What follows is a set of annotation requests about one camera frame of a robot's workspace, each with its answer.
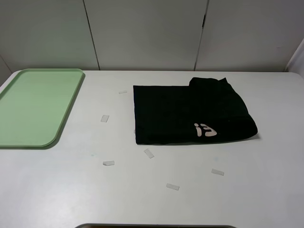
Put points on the black short sleeve t-shirt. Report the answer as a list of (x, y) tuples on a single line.
[(206, 111)]

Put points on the light green plastic tray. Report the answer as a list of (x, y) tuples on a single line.
[(35, 104)]

